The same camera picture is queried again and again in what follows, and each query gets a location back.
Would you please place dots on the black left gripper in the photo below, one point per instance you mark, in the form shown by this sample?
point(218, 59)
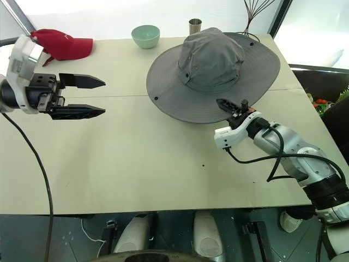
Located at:
point(43, 94)

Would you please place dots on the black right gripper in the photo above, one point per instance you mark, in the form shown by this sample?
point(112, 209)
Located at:
point(239, 118)

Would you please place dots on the grey wide-brim bucket hat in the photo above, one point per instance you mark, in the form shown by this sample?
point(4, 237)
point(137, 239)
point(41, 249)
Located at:
point(210, 68)

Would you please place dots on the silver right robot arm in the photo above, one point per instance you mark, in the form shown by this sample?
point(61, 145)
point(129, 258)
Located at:
point(302, 161)

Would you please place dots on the dark round robot base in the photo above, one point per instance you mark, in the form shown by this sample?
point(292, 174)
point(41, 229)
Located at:
point(152, 258)

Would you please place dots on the red baseball cap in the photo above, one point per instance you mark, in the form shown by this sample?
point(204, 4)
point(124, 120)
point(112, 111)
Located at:
point(68, 47)

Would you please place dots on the black storage bin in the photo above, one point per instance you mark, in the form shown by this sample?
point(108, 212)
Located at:
point(308, 79)

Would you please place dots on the silver metal cup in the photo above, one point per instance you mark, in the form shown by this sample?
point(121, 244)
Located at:
point(195, 26)

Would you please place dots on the pale green ceramic bowl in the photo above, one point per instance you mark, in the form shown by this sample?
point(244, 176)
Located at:
point(145, 36)

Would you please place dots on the colourful toy items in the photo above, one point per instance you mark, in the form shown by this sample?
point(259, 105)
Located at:
point(321, 103)

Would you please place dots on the white rounded robot leg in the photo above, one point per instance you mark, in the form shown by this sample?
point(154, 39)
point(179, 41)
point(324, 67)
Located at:
point(207, 234)
point(133, 234)

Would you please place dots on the white round robot joint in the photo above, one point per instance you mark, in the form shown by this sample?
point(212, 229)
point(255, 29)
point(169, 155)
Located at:
point(289, 222)

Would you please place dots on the black table clamp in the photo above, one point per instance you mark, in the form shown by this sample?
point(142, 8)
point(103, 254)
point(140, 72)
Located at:
point(109, 234)

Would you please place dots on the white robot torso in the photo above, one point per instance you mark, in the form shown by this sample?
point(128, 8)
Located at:
point(338, 245)

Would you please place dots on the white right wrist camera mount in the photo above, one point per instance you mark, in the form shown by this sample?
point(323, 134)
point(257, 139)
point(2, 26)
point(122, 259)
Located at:
point(231, 135)

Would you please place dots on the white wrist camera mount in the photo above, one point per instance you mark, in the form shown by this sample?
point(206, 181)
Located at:
point(21, 60)
point(231, 135)

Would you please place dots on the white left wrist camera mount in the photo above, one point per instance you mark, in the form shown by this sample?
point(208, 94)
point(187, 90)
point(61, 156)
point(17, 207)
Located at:
point(21, 60)

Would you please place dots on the dark tent frame pole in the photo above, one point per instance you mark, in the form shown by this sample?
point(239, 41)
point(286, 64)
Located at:
point(280, 16)
point(16, 21)

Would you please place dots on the black table leg bracket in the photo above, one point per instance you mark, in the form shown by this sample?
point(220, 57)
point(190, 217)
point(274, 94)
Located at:
point(259, 240)

